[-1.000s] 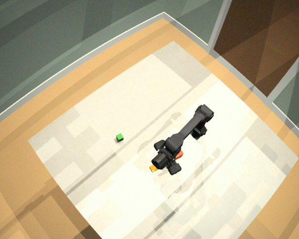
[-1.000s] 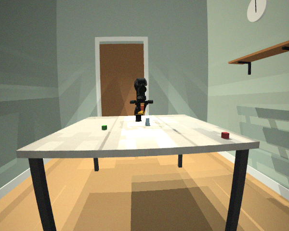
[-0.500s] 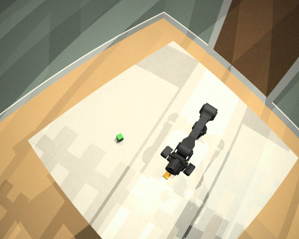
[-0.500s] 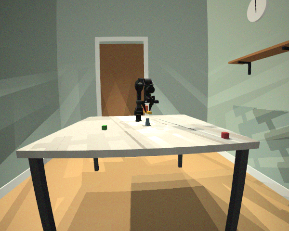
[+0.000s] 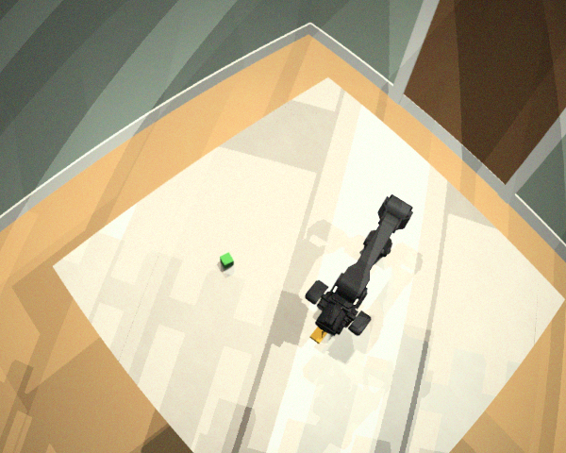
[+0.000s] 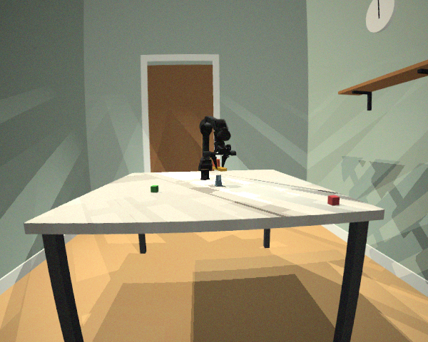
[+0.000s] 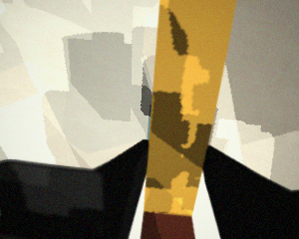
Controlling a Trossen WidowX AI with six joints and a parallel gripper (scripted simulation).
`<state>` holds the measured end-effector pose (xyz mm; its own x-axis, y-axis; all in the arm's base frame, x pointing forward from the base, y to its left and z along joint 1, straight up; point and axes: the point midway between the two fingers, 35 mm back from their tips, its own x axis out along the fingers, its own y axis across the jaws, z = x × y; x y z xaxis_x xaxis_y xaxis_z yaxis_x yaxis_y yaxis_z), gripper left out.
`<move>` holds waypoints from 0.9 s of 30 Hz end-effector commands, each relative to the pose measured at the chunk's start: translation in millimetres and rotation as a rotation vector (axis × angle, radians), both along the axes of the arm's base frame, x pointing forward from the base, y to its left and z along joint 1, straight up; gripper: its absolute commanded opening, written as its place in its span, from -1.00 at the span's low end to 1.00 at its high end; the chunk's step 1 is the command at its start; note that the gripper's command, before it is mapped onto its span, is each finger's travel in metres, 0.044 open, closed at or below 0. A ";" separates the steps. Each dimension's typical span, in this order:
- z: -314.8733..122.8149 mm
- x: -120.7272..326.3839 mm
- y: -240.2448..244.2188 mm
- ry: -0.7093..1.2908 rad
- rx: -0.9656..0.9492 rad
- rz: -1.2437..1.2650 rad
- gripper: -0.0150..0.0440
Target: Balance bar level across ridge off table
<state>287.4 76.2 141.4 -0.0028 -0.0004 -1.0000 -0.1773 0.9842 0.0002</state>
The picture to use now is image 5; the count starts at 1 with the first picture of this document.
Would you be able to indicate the small green block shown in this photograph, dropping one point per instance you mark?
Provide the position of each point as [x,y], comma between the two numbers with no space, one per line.
[226,260]

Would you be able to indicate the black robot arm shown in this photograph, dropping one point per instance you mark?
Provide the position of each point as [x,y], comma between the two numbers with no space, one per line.
[394,214]

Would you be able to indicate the yellow bar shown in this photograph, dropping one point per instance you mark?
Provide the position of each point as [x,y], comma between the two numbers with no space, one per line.
[317,335]

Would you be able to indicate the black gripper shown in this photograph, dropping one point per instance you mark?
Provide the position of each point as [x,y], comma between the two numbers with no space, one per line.
[360,322]

